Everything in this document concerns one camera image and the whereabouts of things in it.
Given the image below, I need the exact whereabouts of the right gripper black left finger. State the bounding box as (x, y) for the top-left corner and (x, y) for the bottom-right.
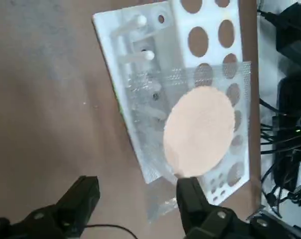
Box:
(0, 175), (101, 239)

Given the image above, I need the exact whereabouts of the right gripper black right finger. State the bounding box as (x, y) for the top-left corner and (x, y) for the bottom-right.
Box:
(176, 176), (301, 239)

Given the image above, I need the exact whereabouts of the white test tube rack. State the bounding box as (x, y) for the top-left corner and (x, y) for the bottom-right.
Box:
(92, 0), (250, 203)

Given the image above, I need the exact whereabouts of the black power adapter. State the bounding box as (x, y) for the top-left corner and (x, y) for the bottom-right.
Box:
(277, 76), (301, 125)
(274, 0), (301, 58)

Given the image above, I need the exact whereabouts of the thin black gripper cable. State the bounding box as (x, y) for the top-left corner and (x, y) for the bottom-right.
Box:
(87, 224), (136, 239)

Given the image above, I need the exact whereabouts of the aluminium frame rail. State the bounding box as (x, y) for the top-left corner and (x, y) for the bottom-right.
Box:
(247, 205), (301, 239)

